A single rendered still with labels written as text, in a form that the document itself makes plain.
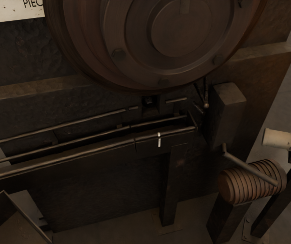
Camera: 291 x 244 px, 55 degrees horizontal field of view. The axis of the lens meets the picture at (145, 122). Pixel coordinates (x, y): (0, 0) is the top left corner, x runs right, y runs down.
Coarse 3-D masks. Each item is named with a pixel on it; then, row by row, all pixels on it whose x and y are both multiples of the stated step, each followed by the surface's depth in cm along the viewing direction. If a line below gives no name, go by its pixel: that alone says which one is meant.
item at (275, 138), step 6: (264, 132) 90; (270, 132) 89; (276, 132) 89; (282, 132) 89; (264, 138) 89; (270, 138) 89; (276, 138) 88; (282, 138) 88; (288, 138) 87; (264, 144) 90; (270, 144) 90; (276, 144) 89; (282, 144) 88; (288, 144) 87; (288, 150) 89
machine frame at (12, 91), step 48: (288, 0) 81; (0, 48) 70; (48, 48) 73; (240, 48) 90; (288, 48) 90; (0, 96) 74; (48, 96) 77; (96, 96) 81; (192, 96) 92; (0, 144) 85; (48, 144) 91; (192, 144) 112; (240, 144) 121; (48, 192) 110; (96, 192) 119; (144, 192) 130; (192, 192) 143
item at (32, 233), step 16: (0, 192) 72; (0, 208) 75; (16, 208) 77; (0, 224) 78; (16, 224) 78; (32, 224) 70; (0, 240) 76; (16, 240) 75; (32, 240) 75; (48, 240) 64
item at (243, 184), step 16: (272, 160) 103; (224, 176) 99; (240, 176) 97; (256, 176) 97; (272, 176) 98; (224, 192) 101; (240, 192) 95; (256, 192) 97; (272, 192) 99; (224, 208) 112; (240, 208) 106; (208, 224) 134; (224, 224) 115; (224, 240) 131
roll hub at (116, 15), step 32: (128, 0) 45; (160, 0) 47; (192, 0) 47; (224, 0) 50; (128, 32) 50; (160, 32) 50; (192, 32) 51; (224, 32) 55; (128, 64) 54; (160, 64) 57; (192, 64) 59
